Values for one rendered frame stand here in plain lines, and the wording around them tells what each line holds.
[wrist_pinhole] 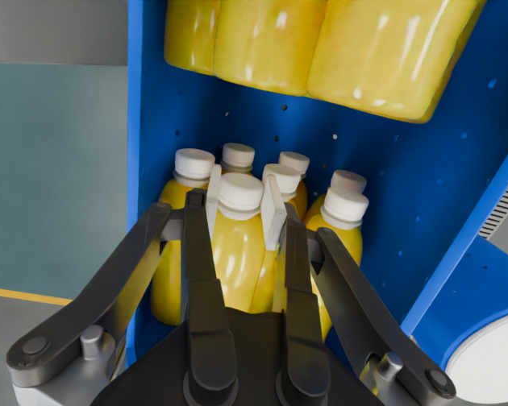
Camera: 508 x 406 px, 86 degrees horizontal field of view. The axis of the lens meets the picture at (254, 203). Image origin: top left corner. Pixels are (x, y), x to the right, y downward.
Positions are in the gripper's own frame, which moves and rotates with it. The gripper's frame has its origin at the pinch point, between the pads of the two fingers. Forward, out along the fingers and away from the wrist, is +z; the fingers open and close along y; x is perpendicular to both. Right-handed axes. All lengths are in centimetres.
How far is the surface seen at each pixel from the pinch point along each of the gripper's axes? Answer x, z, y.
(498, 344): -25, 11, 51
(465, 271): -18, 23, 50
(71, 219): -82, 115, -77
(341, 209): -0.5, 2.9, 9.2
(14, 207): -80, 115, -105
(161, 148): 0.1, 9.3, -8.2
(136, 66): 7.7, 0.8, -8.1
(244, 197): -0.1, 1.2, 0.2
